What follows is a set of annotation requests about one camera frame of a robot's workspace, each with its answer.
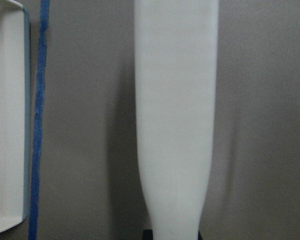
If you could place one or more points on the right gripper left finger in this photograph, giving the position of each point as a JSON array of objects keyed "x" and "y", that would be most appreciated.
[{"x": 147, "y": 234}]

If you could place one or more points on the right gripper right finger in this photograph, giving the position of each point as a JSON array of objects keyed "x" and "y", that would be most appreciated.
[{"x": 199, "y": 236}]

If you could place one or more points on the beige brush black bristles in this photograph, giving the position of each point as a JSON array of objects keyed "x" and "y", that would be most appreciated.
[{"x": 176, "y": 45}]

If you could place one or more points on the beige plastic dustpan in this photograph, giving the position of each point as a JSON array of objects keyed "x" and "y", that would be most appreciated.
[{"x": 15, "y": 113}]

